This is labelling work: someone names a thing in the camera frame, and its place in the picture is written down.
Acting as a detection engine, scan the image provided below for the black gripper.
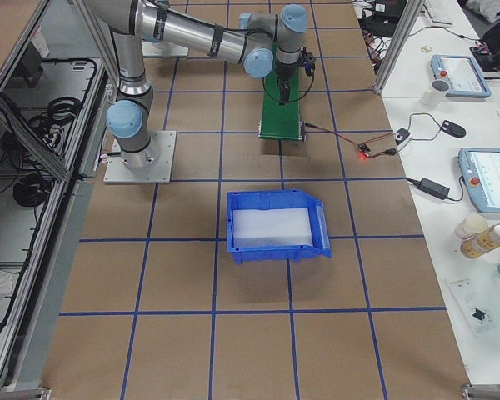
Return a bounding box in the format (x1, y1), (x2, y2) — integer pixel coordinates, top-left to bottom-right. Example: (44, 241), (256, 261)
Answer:
(274, 62), (294, 105)

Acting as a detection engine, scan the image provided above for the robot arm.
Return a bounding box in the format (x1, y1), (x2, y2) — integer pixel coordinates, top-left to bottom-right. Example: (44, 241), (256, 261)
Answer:
(137, 1), (315, 105)
(87, 1), (159, 170)

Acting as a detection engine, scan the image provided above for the green conveyor belt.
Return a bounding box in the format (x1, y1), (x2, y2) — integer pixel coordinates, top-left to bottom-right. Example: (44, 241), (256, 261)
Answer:
(257, 45), (307, 143)

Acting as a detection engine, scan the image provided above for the red lit sensor module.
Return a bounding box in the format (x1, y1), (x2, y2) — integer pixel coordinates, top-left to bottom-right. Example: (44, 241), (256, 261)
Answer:
(357, 143), (371, 160)

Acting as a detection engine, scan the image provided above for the blue plastic bin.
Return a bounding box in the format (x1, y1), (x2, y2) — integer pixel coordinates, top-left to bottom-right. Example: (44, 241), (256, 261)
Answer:
(226, 189), (332, 264)

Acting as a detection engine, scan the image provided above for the white foam sheet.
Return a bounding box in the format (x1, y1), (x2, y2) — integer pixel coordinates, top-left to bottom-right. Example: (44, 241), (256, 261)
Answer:
(232, 208), (313, 248)

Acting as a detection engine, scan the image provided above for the white mug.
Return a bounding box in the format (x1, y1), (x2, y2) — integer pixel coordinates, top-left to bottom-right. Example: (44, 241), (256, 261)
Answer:
(420, 79), (451, 109)

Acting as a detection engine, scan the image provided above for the black power adapter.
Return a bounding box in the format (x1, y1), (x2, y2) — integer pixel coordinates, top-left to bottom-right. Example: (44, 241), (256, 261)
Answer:
(407, 177), (449, 200)

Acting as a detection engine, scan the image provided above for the black computer mouse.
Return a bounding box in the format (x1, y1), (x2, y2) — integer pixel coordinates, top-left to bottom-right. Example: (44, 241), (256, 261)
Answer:
(440, 120), (467, 138)

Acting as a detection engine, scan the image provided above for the far teach pendant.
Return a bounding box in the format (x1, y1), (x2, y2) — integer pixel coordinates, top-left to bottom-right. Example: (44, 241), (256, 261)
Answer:
(430, 55), (491, 98)

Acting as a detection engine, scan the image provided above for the teach pendant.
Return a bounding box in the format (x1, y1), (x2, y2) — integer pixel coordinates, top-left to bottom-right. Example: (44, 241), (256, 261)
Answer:
(430, 55), (491, 98)
(458, 147), (500, 213)

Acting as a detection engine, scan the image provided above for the near teach pendant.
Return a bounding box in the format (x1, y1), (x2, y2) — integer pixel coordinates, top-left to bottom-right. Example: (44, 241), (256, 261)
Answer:
(458, 147), (500, 213)

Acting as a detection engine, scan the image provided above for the beverage can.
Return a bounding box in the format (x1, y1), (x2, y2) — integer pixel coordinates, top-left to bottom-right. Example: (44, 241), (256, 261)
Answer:
(460, 223), (500, 259)

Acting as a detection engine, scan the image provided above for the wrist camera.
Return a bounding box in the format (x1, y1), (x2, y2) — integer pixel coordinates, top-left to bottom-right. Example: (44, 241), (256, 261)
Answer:
(299, 47), (316, 78)

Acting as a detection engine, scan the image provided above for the red black wire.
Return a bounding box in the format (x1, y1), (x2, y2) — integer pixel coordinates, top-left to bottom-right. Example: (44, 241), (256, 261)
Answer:
(304, 121), (398, 160)

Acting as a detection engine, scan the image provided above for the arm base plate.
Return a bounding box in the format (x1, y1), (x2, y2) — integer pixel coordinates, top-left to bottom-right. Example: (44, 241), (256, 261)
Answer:
(103, 131), (177, 184)
(142, 41), (189, 58)

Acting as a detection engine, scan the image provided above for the aluminium frame post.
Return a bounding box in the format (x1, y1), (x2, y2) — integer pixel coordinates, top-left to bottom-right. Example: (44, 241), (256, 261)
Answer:
(373, 0), (425, 95)

